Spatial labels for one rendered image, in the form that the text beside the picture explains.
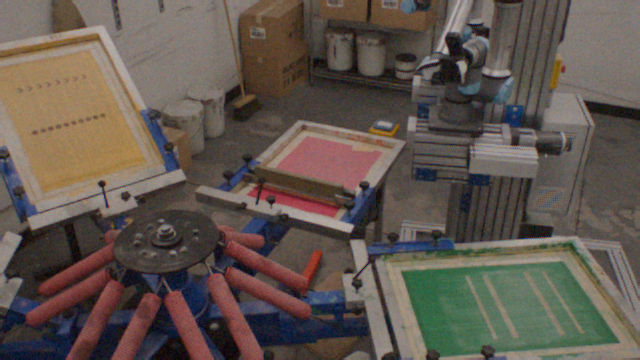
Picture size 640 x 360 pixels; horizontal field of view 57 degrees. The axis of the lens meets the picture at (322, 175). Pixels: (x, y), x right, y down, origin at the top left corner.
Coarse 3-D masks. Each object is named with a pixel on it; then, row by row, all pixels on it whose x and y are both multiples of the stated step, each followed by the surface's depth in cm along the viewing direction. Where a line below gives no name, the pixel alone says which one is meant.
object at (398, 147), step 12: (300, 120) 310; (288, 132) 299; (300, 132) 306; (324, 132) 304; (336, 132) 301; (348, 132) 299; (360, 132) 299; (276, 144) 288; (384, 144) 292; (396, 144) 289; (264, 156) 278; (396, 156) 278; (384, 168) 268; (372, 180) 259; (276, 204) 243
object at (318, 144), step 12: (300, 144) 295; (312, 144) 295; (324, 144) 295; (336, 144) 295; (288, 156) 285; (288, 168) 275; (252, 192) 257; (264, 192) 257; (276, 192) 257; (288, 204) 250
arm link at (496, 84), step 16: (496, 0) 216; (512, 0) 213; (496, 16) 220; (512, 16) 218; (496, 32) 222; (512, 32) 222; (496, 48) 225; (496, 64) 227; (496, 80) 229; (512, 80) 231; (480, 96) 235; (496, 96) 231
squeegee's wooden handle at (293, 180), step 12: (264, 168) 254; (276, 168) 254; (276, 180) 254; (288, 180) 251; (300, 180) 249; (312, 180) 246; (324, 180) 246; (312, 192) 249; (324, 192) 246; (336, 192) 244
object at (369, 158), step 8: (344, 144) 295; (344, 152) 288; (352, 152) 288; (360, 152) 288; (368, 152) 288; (376, 152) 288; (368, 160) 281; (360, 168) 275; (368, 168) 275; (320, 176) 269; (352, 176) 269; (360, 176) 269; (344, 184) 263; (352, 184) 263; (296, 200) 252; (304, 200) 252; (312, 200) 252; (304, 208) 247; (312, 208) 247; (320, 208) 247; (328, 208) 247; (336, 208) 247
